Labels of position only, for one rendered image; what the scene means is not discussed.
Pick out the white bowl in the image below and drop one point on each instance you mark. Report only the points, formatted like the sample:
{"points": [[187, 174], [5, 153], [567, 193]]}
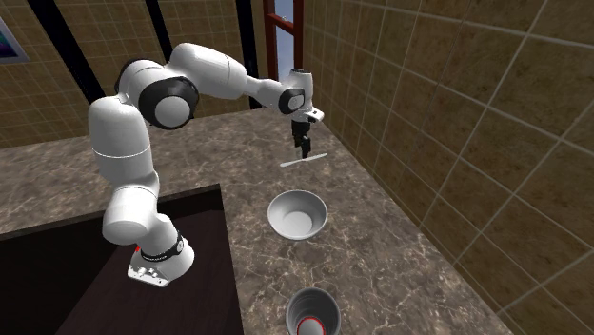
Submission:
{"points": [[297, 214]]}

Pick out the framed wall picture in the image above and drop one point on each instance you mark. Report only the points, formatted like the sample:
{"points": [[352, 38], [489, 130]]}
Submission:
{"points": [[9, 44]]}

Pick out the dark robot stand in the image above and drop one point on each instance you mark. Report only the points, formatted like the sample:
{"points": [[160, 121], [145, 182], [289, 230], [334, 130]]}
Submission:
{"points": [[139, 287]]}

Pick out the white flat stick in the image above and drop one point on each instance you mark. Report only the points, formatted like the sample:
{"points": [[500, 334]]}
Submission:
{"points": [[304, 160]]}

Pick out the red framed window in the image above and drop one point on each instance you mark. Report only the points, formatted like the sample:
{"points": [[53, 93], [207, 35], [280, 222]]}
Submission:
{"points": [[283, 32]]}

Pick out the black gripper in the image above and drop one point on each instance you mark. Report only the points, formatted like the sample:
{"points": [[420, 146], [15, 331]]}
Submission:
{"points": [[300, 133]]}

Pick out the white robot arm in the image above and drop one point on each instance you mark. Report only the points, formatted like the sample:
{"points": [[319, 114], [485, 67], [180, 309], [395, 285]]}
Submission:
{"points": [[120, 139]]}

